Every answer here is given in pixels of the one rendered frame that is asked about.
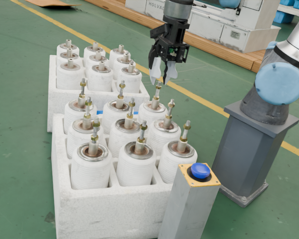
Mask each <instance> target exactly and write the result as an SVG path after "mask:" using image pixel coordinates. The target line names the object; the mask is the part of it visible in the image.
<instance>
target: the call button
mask: <svg viewBox="0 0 299 239"><path fill-rule="evenodd" d="M191 172H192V174H193V175H194V176H195V177H197V178H200V179H204V178H206V177H208V176H209V174H210V169H209V167H208V166H206V165H204V164H202V163H194V164H192V166H191Z"/></svg>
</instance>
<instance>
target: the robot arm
mask: <svg viewBox="0 0 299 239"><path fill-rule="evenodd" d="M201 1H205V2H209V3H213V4H216V5H220V6H222V7H225V8H226V7H229V8H236V7H238V5H239V3H240V1H241V0H201ZM193 2H194V0H165V6H164V10H163V14H164V15H163V19H162V20H163V21H165V22H167V23H165V24H163V25H161V26H159V27H156V28H154V29H152V30H150V38H154V39H155V44H154V45H152V47H151V50H150V52H149V56H148V63H149V75H150V79H151V82H152V84H153V85H155V81H156V78H158V79H159V78H160V76H161V71H160V64H161V60H162V61H163V62H165V65H166V68H165V70H164V76H163V84H164V85H166V84H167V82H168V81H169V80H170V78H174V79H176V78H177V76H178V73H177V71H176V69H175V64H176V63H182V62H184V63H186V60H187V55H188V51H189V47H190V45H188V44H187V43H185V42H184V41H183V39H184V35H185V30H186V29H189V26H190V24H188V19H189V17H190V13H191V9H192V5H193ZM185 49H186V50H187V54H186V57H185V58H184V53H185ZM265 51H266V52H265V54H264V57H263V60H262V63H261V66H260V68H259V70H258V73H257V75H256V77H255V81H254V84H253V87H252V88H251V89H250V90H249V91H248V93H247V94H246V95H245V96H244V98H243V99H242V101H241V104H240V109H241V111H242V112H243V113H244V114H245V115H247V116H248V117H250V118H252V119H254V120H256V121H259V122H262V123H266V124H271V125H282V124H284V123H285V122H286V120H287V118H288V115H289V104H290V103H292V102H294V101H296V100H297V99H298V98H299V22H298V24H297V25H296V26H295V28H294V29H293V31H292V33H291V34H290V36H289V37H288V39H287V40H285V41H282V42H276V41H271V42H270V43H269V44H268V47H267V48H266V50H265ZM159 56H160V57H161V58H160V57H159Z"/></svg>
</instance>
